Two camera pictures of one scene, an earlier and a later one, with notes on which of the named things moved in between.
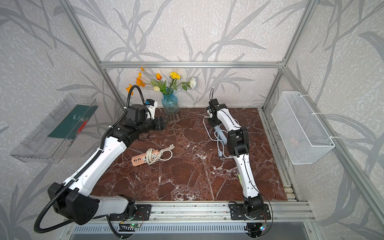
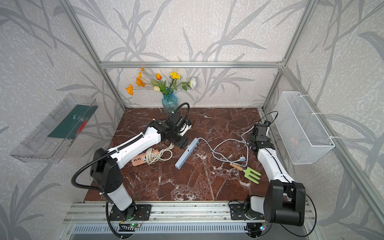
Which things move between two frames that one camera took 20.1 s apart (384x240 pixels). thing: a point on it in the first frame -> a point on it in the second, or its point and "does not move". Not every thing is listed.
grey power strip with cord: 220,134 -> 193,146
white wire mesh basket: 304,137 does not move
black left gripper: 159,123 -> 184,143
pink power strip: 142,159 does not move
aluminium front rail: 208,212 does not move
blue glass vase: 170,103 does not move
